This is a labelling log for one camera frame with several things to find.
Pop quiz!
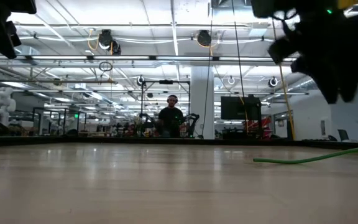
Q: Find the black hanging cable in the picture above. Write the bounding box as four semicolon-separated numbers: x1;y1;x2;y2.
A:
230;0;246;98
202;0;214;127

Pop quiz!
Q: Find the white square pillar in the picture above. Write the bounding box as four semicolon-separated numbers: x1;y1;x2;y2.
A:
190;65;216;140

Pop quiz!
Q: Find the black monitor screen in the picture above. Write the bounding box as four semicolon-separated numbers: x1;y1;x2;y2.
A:
221;95;262;121

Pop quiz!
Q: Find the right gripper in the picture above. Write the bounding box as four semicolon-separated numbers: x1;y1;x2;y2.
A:
267;15;358;105

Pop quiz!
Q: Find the yellow hanging cable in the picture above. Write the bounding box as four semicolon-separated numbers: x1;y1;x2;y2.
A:
278;63;296;141

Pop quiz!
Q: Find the black office chair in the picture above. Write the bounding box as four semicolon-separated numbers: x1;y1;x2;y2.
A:
337;128;351;142

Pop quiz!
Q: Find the black frame work cell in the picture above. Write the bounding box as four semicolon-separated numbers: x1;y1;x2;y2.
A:
140;79;191;123

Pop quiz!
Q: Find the black aluminium table frame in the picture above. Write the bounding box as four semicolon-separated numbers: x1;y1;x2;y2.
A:
0;135;358;153

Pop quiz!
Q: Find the person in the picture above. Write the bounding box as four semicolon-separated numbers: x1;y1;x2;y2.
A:
157;95;186;139

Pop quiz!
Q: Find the black framed glass enclosure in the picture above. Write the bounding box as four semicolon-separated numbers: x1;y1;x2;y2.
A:
32;106;87;136

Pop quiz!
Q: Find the long green stem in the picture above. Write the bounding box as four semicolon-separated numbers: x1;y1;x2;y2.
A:
252;146;358;165

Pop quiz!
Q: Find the red storage cart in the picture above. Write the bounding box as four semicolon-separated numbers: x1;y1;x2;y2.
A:
246;116;273;137

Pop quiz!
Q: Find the black cable loop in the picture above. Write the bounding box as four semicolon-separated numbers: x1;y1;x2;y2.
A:
98;60;114;72

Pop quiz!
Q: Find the long linear ceiling light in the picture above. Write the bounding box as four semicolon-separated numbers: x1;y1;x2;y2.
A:
12;55;358;63

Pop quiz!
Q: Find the black ceiling cable reel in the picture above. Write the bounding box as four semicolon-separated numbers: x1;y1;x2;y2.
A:
98;29;122;55
196;29;213;47

